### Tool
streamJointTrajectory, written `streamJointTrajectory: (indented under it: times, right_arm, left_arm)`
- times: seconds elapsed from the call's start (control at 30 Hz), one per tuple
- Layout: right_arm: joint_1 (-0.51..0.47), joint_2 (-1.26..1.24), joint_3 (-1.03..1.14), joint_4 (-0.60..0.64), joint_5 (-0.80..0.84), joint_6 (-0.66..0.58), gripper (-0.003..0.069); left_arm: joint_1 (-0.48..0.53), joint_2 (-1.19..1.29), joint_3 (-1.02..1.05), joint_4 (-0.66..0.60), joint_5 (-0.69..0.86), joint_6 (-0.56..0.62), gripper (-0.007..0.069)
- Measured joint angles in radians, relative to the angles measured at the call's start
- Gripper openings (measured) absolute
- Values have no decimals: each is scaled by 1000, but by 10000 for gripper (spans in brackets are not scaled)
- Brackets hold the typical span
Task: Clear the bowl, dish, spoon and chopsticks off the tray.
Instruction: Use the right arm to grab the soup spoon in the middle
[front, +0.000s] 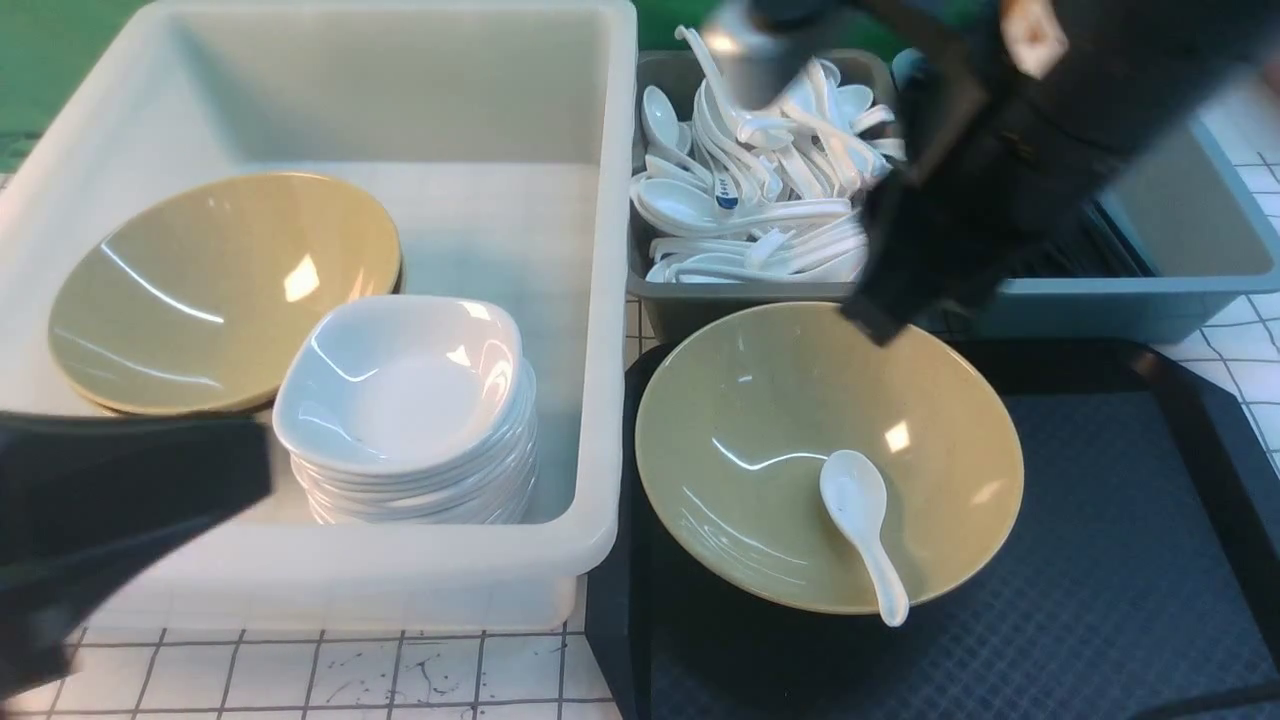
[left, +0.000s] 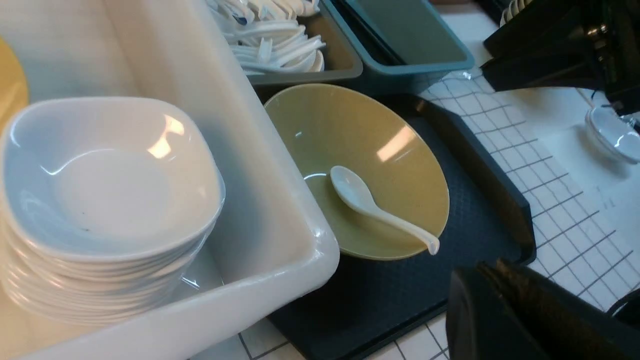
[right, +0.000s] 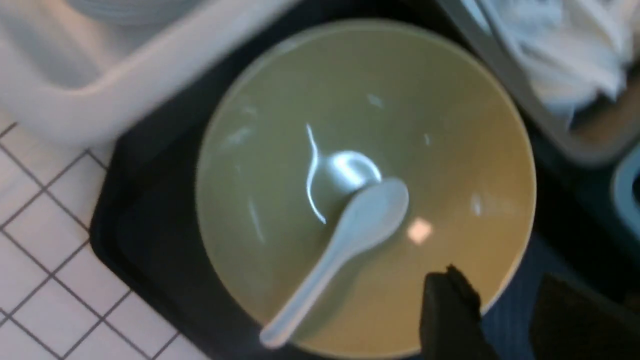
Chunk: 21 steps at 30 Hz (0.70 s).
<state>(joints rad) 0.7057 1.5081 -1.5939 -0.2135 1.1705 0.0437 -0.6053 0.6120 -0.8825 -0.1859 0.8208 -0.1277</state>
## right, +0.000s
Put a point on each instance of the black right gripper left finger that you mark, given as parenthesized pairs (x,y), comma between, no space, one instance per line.
(450,326)

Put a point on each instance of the tan noodle bowl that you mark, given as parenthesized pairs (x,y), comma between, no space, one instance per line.
(331,110)

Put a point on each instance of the white ceramic soup spoon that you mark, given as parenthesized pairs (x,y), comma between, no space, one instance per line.
(369,219)

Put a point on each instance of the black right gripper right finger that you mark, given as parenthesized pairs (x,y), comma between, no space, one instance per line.
(570,321)

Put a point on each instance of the grey spoon bin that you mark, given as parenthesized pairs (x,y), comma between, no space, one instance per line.
(605,130)

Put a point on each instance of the blue chopstick bin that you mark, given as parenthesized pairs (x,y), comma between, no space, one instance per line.
(625,191)

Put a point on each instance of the pile of white spoons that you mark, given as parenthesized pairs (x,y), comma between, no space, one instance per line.
(573,52)

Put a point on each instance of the large white plastic tub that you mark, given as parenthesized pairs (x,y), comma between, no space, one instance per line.
(82,72)

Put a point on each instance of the black serving tray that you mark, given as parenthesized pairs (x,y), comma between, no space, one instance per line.
(144,228)

